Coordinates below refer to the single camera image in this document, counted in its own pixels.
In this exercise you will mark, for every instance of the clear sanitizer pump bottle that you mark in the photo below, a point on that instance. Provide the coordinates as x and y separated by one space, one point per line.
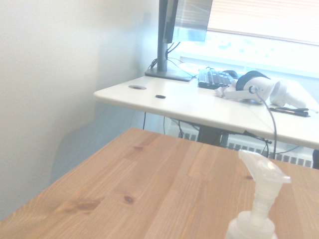
261 199

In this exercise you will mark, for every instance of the grey monitor stand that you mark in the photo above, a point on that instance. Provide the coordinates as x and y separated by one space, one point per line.
162 49

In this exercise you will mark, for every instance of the small black oval object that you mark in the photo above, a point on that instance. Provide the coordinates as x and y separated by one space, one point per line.
160 96

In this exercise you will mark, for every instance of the white office desk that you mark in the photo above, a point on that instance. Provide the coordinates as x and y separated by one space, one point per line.
187 102

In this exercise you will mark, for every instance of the black keyboard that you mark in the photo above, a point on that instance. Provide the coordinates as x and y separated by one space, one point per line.
213 79

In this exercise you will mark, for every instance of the grey desk leg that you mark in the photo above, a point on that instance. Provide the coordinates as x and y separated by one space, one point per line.
224 138

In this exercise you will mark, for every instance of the black computer mouse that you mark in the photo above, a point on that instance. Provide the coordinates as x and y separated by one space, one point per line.
230 73

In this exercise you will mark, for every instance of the white baseboard radiator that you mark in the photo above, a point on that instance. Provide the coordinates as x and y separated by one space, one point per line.
249 149

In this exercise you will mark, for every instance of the white VR headset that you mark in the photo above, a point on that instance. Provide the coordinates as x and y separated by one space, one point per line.
251 85

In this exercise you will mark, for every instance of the computer monitor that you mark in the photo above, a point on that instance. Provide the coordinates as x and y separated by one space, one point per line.
192 22

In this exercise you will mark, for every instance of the white VR controller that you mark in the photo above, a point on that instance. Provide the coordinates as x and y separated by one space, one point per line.
286 95

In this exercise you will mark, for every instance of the black pen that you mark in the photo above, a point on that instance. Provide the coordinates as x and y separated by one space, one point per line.
290 111

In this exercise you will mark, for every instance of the beige window blind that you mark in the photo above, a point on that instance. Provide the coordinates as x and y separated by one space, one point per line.
264 17

